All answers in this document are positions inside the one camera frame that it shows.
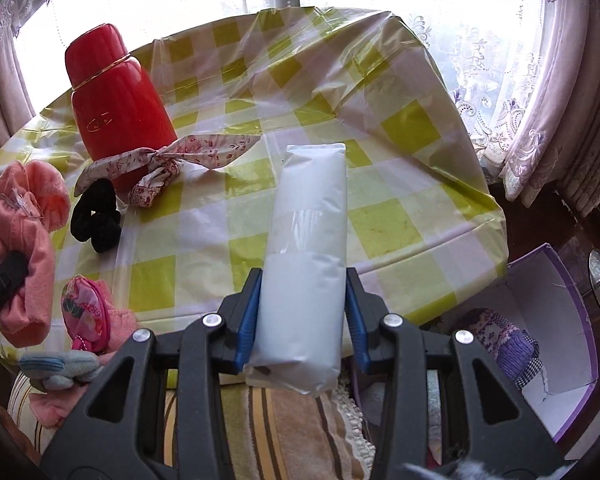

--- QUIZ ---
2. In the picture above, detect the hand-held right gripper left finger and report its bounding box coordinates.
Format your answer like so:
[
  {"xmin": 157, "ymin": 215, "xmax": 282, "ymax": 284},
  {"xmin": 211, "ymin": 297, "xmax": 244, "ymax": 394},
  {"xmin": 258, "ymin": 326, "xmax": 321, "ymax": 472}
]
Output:
[{"xmin": 37, "ymin": 267, "xmax": 265, "ymax": 480}]

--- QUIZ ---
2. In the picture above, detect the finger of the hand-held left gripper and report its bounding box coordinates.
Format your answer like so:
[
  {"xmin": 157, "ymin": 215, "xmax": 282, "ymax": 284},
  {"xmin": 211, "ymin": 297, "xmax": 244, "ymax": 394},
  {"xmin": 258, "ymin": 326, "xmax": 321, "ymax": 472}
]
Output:
[{"xmin": 0, "ymin": 250, "xmax": 31, "ymax": 346}]

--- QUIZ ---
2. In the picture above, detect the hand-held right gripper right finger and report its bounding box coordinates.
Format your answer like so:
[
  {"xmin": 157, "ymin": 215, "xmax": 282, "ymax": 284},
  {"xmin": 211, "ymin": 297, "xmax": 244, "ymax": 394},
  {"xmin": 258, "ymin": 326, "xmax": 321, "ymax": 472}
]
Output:
[{"xmin": 344, "ymin": 266, "xmax": 578, "ymax": 480}]

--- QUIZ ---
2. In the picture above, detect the pink fleece sock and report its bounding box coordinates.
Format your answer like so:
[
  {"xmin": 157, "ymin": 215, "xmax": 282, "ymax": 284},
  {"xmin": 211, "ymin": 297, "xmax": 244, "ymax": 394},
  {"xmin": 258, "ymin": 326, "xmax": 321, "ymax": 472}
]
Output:
[
  {"xmin": 30, "ymin": 295, "xmax": 138, "ymax": 428},
  {"xmin": 0, "ymin": 160, "xmax": 72, "ymax": 348}
]

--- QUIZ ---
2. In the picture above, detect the white tissue pack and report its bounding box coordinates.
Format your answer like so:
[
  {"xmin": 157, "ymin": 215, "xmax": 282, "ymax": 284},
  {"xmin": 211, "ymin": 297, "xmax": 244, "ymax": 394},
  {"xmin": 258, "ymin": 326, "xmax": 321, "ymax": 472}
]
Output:
[{"xmin": 244, "ymin": 142, "xmax": 348, "ymax": 398}]

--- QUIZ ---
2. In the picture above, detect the pink coin purse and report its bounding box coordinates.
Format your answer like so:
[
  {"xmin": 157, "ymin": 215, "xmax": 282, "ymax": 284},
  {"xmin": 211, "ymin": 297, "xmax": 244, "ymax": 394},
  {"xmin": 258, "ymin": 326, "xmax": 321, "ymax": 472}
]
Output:
[{"xmin": 61, "ymin": 276, "xmax": 115, "ymax": 356}]

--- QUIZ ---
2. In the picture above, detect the light blue plush pouch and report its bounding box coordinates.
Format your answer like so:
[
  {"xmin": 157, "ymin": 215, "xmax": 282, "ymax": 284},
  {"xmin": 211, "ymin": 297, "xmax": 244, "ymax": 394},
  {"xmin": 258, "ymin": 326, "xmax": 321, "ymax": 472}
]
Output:
[{"xmin": 19, "ymin": 347, "xmax": 106, "ymax": 391}]

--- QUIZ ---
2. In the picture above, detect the black scrunchie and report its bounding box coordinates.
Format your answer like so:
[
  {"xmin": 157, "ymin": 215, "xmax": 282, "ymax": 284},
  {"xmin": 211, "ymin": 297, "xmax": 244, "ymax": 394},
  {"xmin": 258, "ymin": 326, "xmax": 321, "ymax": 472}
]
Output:
[{"xmin": 70, "ymin": 180, "xmax": 123, "ymax": 253}]

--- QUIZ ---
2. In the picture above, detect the purple knit glove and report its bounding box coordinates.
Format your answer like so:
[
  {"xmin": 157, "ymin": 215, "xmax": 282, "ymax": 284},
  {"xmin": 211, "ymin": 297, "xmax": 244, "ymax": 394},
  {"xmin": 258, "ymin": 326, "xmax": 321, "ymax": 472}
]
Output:
[{"xmin": 462, "ymin": 307, "xmax": 540, "ymax": 383}]

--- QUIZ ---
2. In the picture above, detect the floral fabric headband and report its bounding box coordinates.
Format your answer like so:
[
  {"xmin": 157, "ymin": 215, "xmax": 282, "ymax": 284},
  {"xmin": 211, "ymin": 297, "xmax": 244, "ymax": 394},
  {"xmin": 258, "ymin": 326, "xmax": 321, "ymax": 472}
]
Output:
[{"xmin": 74, "ymin": 132, "xmax": 263, "ymax": 208}]

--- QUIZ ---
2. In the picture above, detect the houndstooth cloth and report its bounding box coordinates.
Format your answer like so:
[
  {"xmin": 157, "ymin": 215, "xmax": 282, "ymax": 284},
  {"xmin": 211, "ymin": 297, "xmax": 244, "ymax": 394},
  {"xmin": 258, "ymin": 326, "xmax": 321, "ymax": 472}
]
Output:
[{"xmin": 515, "ymin": 355, "xmax": 543, "ymax": 391}]

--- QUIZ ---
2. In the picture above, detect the striped plush cushion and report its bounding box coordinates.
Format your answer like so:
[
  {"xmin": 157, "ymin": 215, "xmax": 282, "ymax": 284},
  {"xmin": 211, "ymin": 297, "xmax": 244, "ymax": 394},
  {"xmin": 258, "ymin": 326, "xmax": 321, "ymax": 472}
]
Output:
[{"xmin": 7, "ymin": 370, "xmax": 371, "ymax": 480}]

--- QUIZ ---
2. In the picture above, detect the green checked tablecloth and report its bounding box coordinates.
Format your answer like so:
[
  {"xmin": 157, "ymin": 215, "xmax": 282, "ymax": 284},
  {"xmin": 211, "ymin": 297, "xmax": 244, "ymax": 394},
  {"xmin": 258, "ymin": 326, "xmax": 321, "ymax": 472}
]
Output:
[{"xmin": 0, "ymin": 6, "xmax": 510, "ymax": 388}]

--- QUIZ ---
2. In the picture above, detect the red thermos bottle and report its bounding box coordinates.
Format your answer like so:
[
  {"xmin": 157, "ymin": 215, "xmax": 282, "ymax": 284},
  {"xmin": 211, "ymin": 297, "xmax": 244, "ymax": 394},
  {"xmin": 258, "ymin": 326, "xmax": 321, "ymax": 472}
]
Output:
[{"xmin": 64, "ymin": 22, "xmax": 180, "ymax": 193}]

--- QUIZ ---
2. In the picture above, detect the mauve embroidered curtain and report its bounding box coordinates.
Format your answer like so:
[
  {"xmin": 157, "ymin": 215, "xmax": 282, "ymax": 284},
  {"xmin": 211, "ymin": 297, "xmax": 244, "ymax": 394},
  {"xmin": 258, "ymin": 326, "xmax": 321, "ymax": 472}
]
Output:
[{"xmin": 480, "ymin": 0, "xmax": 600, "ymax": 218}]

